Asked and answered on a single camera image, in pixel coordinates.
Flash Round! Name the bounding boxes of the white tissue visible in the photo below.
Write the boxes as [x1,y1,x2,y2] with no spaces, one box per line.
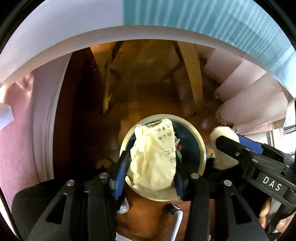
[210,126,240,170]

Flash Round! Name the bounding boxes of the green wrapper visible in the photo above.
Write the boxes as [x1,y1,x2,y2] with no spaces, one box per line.
[176,149,183,163]

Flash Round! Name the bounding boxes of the yellow paper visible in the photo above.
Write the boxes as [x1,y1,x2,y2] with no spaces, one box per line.
[126,118,178,201]

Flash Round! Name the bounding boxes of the round dark blue trash bin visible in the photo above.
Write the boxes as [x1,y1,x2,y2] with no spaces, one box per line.
[120,114,206,201]

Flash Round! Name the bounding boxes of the person's right hand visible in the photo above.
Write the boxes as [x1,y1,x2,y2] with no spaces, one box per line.
[258,197,295,233]

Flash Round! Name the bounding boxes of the pink bed cover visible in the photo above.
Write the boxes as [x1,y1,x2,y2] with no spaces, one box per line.
[1,54,71,206]

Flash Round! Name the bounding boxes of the wooden table leg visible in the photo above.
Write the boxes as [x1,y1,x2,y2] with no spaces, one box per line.
[177,41,204,113]

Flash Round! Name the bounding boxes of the teal striped leafy tablecloth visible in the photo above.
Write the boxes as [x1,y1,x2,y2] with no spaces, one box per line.
[1,1,295,95]

